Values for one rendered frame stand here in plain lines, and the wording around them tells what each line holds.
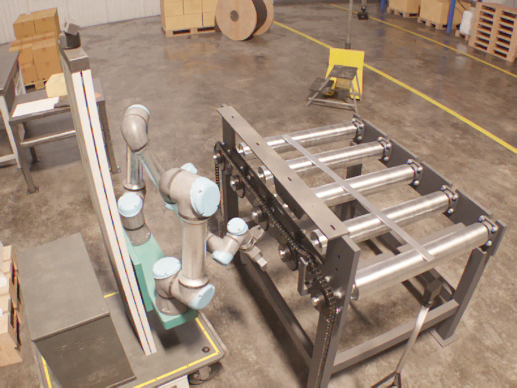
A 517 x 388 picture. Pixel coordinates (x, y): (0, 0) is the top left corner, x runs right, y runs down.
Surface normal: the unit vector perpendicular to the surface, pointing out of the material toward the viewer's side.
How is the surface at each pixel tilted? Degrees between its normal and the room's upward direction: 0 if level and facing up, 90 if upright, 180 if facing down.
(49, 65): 90
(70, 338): 90
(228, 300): 0
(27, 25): 90
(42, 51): 90
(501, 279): 0
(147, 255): 0
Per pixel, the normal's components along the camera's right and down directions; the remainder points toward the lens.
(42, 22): 0.39, 0.53
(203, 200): 0.83, 0.21
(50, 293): 0.00, -0.82
